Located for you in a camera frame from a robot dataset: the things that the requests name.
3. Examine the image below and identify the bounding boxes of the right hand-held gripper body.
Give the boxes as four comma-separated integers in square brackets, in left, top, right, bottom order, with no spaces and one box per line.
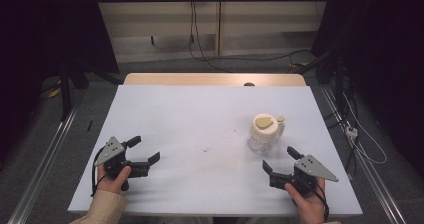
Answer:
[269,154,340,197]

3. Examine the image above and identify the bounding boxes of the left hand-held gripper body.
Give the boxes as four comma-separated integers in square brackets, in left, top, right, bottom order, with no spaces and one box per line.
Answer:
[94,136,151,192]

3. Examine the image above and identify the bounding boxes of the person's left hand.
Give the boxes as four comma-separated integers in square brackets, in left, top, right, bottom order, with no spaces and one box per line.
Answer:
[96,165,132,196]

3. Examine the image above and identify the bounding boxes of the person's right hand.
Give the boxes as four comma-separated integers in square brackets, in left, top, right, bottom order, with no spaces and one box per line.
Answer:
[284,178,327,224]

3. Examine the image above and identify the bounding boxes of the white power strip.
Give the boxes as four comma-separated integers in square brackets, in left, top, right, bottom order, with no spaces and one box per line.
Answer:
[345,125,359,141]

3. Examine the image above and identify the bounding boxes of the white board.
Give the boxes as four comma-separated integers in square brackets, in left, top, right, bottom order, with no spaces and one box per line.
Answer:
[67,84,364,217]

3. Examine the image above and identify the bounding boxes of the black metal stand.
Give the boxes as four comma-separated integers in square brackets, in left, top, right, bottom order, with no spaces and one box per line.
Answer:
[59,59,73,122]
[334,56,345,118]

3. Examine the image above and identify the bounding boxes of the wooden table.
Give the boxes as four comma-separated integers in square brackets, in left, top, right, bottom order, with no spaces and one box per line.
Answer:
[123,72,307,87]

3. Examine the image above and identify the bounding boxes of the black curtain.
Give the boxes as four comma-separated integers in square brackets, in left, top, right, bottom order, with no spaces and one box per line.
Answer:
[311,0,424,178]
[0,0,120,155]

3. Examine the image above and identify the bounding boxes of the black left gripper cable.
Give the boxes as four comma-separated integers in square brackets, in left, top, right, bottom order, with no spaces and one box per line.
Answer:
[90,147,108,198]

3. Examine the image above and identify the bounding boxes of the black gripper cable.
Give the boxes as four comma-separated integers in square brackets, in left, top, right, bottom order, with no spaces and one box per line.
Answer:
[309,182,331,223]
[90,147,108,198]

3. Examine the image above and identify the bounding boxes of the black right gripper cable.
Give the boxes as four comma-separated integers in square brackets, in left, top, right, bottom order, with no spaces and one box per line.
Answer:
[309,182,331,223]

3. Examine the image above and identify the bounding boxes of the aluminium floor rail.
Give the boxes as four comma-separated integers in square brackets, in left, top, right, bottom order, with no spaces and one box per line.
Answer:
[319,85,408,224]
[6,98,85,224]

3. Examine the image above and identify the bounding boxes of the white floor cable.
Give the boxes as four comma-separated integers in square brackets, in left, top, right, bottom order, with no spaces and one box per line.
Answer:
[342,93,388,166]

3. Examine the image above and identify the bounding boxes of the black floor cable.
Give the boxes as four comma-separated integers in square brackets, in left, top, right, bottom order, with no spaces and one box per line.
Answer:
[188,0,313,73]

